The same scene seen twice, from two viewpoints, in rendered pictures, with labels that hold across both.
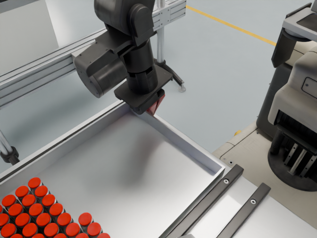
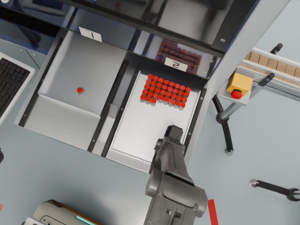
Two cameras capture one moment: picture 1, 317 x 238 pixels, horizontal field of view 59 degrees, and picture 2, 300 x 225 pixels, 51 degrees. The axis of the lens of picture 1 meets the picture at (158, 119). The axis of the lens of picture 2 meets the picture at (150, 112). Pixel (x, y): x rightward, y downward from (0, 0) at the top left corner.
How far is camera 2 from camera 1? 0.90 m
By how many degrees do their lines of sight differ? 56
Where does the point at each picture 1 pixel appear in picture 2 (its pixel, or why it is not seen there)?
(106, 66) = (168, 133)
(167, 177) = (134, 139)
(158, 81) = (154, 165)
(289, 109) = not seen: outside the picture
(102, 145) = not seen: hidden behind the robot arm
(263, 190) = (90, 147)
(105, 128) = not seen: hidden behind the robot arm
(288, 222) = (77, 141)
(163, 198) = (131, 128)
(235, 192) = (102, 145)
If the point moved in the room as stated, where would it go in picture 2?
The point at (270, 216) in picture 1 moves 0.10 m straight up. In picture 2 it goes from (85, 140) to (81, 135)
